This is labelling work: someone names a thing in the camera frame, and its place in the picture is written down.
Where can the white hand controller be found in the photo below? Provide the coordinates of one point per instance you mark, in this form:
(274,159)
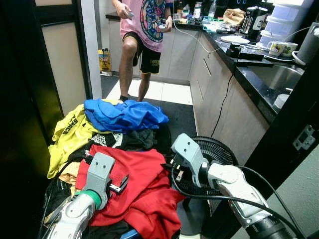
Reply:
(129,14)
(162,28)

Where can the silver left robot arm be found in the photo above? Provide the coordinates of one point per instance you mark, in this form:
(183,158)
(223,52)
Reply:
(70,219)

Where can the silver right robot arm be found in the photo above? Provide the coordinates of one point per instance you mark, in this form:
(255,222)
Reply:
(237,191)

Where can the red garment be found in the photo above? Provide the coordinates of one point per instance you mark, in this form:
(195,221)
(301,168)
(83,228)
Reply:
(144,194)

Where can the black garment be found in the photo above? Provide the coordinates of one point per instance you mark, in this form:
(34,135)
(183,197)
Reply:
(139,139)

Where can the black electric fan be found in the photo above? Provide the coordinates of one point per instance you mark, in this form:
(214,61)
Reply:
(219,149)

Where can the blue garment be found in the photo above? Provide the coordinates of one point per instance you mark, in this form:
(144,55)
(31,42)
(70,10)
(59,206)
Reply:
(124,115)

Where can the yellow printed shirt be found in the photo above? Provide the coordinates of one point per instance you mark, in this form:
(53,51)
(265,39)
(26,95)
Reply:
(72,137)

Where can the beige kitchen counter cabinet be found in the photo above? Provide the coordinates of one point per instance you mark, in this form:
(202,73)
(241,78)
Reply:
(239,114)

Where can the yellow carton box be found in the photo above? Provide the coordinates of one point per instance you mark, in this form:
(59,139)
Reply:
(104,60)

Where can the black framed beige door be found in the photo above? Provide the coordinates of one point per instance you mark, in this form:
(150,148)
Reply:
(67,59)

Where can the black box on counter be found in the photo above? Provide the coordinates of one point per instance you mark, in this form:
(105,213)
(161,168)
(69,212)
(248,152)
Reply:
(244,52)

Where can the steel kitchen sink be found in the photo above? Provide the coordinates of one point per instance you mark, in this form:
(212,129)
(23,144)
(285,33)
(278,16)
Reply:
(279,77)

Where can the person in pink shirt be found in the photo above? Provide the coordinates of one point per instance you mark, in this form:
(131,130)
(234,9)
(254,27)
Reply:
(147,30)

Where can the white plate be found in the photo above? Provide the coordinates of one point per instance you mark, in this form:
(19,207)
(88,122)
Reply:
(234,39)

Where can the white floral mug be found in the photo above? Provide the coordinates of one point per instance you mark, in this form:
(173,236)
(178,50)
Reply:
(276,48)
(289,49)

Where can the tan bag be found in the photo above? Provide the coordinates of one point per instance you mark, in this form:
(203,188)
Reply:
(234,16)

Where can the black electric kettle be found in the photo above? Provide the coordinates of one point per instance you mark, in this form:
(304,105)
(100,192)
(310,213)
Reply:
(254,22)

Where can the white plastic drawer unit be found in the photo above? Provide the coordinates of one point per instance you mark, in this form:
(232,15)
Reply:
(286,17)

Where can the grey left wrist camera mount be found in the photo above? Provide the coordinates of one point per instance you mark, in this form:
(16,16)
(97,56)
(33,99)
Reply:
(98,172)

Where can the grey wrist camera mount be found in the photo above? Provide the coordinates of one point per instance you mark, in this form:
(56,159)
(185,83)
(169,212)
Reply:
(187,152)
(98,172)

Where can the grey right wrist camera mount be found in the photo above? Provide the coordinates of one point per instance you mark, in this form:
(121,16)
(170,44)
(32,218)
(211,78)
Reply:
(187,152)

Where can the black frame with metal latch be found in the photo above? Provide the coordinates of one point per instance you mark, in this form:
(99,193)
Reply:
(279,144)

